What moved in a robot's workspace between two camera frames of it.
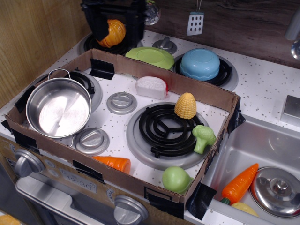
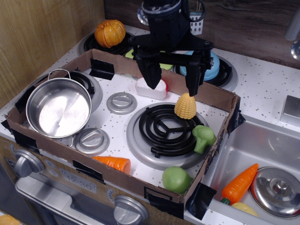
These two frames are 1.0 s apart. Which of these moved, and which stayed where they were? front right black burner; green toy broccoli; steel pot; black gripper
Moved: black gripper
Stayed: green toy broccoli; steel pot; front right black burner
